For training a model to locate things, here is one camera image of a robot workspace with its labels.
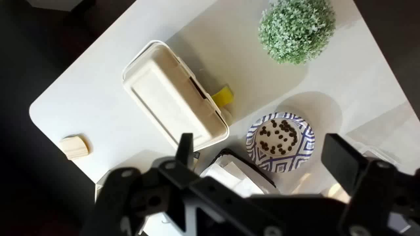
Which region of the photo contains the yellow toy with cream handle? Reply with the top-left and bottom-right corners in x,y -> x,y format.
212,85 -> 235,126

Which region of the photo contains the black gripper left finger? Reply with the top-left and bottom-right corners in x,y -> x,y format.
156,132 -> 207,189

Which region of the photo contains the green potted plant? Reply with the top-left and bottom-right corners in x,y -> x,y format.
256,0 -> 337,66

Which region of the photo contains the pale wooden block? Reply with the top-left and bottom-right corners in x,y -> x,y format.
57,134 -> 94,160

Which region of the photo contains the black white patterned bowl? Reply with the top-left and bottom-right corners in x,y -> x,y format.
244,111 -> 317,174

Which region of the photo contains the white takeaway pack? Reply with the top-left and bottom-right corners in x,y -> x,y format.
120,39 -> 231,152

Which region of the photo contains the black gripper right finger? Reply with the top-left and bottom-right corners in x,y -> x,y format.
320,132 -> 397,207

